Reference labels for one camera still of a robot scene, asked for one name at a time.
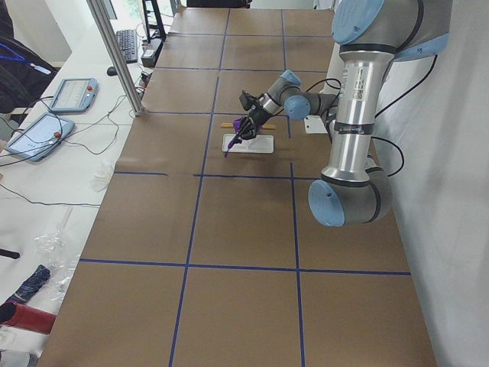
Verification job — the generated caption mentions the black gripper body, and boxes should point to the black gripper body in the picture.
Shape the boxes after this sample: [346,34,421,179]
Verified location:
[248,102,274,126]

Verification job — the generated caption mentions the purple towel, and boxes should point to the purple towel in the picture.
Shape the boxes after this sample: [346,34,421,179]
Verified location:
[224,116,248,158]

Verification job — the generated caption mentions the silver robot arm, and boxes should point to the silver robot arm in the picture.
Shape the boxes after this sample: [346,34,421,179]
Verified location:
[231,1,452,227]

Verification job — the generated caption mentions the white wooden towel rack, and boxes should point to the white wooden towel rack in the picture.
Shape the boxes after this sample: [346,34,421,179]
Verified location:
[220,122,277,154]

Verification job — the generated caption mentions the black power adapter box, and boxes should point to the black power adapter box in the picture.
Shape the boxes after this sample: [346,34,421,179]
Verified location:
[141,38,164,68]

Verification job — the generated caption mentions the brown paper table cover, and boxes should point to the brown paper table cover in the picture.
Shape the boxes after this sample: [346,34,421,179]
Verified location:
[37,8,438,367]

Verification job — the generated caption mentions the blue tape grid lines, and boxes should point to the blue tape grid lines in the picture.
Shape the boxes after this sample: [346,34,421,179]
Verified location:
[79,8,413,367]

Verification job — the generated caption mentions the crumpled white tissue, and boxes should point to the crumpled white tissue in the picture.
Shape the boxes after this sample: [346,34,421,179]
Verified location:
[91,160,115,193]

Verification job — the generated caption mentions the black computer mouse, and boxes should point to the black computer mouse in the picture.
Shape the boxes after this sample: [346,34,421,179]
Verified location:
[106,67,118,76]

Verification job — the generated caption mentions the black computer keyboard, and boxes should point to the black computer keyboard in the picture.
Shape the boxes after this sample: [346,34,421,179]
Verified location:
[115,29,138,63]

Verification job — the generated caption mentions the far blue teach pendant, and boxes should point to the far blue teach pendant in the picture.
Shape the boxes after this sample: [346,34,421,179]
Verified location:
[49,78,99,114]

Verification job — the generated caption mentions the blue teach pendant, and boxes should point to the blue teach pendant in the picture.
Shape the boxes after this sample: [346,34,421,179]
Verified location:
[5,112,75,161]
[49,78,99,114]

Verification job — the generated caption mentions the near blue teach pendant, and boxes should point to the near blue teach pendant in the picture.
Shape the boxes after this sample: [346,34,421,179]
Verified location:
[5,112,75,161]

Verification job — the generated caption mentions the clear plastic wrap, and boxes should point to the clear plastic wrap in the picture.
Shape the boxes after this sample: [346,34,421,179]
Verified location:
[34,206,79,306]

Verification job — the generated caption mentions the person in dark jacket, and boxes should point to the person in dark jacket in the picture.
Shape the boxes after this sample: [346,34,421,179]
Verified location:
[1,3,57,114]

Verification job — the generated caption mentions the dark blue folded cloth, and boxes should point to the dark blue folded cloth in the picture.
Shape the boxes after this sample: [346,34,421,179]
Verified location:
[6,265,50,304]

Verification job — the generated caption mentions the red cylinder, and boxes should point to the red cylinder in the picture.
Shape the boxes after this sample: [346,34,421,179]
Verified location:
[1,302,57,335]

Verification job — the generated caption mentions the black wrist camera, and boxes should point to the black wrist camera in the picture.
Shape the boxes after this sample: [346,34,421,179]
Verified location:
[239,90,263,111]

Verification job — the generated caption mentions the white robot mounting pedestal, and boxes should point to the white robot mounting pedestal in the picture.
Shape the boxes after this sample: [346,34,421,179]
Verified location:
[303,43,344,135]

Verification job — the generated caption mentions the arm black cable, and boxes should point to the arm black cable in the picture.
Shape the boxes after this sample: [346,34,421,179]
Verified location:
[301,53,440,177]

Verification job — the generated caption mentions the aluminium frame post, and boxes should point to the aluminium frame post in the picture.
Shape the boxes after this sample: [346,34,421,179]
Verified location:
[86,0,144,116]

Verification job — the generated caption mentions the black pendant cable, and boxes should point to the black pendant cable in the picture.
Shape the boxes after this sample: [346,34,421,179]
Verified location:
[0,87,134,209]

